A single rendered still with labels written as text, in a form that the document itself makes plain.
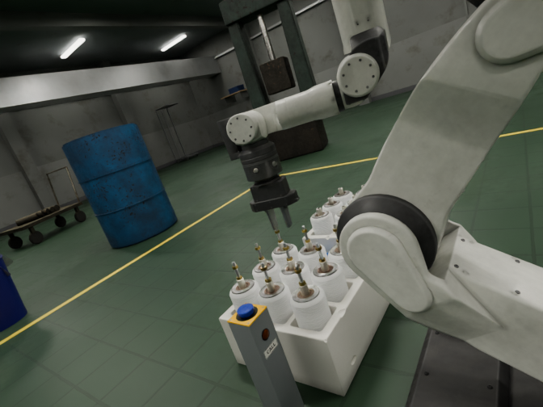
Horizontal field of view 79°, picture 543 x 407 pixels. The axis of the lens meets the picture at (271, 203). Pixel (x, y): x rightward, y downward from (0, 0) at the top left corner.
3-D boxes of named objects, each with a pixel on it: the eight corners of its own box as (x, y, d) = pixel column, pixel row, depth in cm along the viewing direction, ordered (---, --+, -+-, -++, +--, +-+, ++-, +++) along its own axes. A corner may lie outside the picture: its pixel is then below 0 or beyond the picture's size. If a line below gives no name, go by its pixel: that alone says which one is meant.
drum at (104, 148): (152, 220, 376) (112, 132, 349) (191, 215, 335) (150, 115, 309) (98, 249, 324) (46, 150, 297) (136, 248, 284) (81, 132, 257)
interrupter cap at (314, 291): (293, 307, 85) (292, 304, 85) (292, 291, 92) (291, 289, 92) (322, 298, 84) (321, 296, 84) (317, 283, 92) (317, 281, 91)
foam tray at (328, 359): (390, 303, 113) (378, 257, 108) (344, 397, 84) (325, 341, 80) (296, 292, 137) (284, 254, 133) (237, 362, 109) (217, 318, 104)
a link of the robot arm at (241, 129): (280, 150, 81) (266, 104, 78) (271, 160, 71) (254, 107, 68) (239, 163, 85) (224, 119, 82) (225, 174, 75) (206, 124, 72)
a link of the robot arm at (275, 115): (247, 140, 83) (298, 123, 79) (236, 146, 75) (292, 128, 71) (238, 114, 82) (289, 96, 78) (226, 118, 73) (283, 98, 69)
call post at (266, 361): (305, 407, 85) (267, 307, 77) (292, 431, 80) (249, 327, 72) (284, 399, 90) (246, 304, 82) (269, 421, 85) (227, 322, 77)
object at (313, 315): (309, 365, 89) (289, 309, 84) (306, 341, 98) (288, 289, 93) (344, 355, 88) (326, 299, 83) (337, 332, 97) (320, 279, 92)
